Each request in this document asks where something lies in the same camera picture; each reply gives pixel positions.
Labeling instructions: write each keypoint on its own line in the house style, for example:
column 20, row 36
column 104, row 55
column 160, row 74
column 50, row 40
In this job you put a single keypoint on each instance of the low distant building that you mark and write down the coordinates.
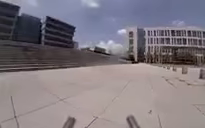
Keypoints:
column 96, row 50

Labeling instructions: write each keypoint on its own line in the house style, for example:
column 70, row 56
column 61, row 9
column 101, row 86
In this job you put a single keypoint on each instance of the wide grey concrete steps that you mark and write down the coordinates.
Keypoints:
column 40, row 56

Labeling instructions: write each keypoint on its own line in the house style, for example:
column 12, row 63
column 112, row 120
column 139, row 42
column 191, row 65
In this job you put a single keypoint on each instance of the robot's own part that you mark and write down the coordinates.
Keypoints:
column 132, row 122
column 69, row 122

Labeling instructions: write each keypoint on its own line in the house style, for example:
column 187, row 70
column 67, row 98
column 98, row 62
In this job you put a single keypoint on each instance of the white grid-window building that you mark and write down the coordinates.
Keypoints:
column 176, row 43

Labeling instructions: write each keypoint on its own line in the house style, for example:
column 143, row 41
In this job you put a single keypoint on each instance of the dark layered office building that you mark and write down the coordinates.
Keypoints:
column 30, row 30

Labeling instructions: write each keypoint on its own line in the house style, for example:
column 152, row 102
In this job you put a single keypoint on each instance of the row of concrete blocks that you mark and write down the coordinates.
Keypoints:
column 203, row 74

